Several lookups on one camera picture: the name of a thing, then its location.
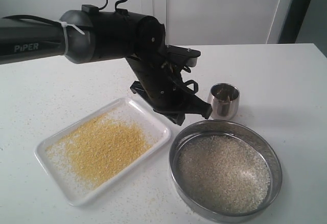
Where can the yellow fine sieved grains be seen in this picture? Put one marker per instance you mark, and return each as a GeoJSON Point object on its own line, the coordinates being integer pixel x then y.
{"type": "Point", "coordinates": [99, 149]}

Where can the dark vertical post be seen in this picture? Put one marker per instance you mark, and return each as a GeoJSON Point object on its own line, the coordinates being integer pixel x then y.
{"type": "Point", "coordinates": [293, 21]}

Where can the white cabinet doors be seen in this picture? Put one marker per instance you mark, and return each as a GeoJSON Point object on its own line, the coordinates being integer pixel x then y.
{"type": "Point", "coordinates": [188, 22]}

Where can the stainless steel cup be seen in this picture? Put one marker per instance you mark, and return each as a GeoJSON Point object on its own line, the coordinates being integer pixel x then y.
{"type": "Point", "coordinates": [224, 99]}

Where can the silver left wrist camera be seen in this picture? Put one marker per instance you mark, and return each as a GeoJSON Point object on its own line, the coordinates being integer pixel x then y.
{"type": "Point", "coordinates": [181, 56]}

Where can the round steel mesh sieve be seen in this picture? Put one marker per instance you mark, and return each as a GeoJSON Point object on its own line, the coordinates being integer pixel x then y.
{"type": "Point", "coordinates": [237, 131]}

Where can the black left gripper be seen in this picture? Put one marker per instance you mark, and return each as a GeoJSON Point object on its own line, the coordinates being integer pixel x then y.
{"type": "Point", "coordinates": [161, 86]}

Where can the white rectangular plastic tray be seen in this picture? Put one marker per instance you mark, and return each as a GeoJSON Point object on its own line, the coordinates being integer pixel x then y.
{"type": "Point", "coordinates": [76, 194]}

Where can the grey black left arm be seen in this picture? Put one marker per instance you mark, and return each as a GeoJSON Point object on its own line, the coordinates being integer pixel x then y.
{"type": "Point", "coordinates": [90, 35]}

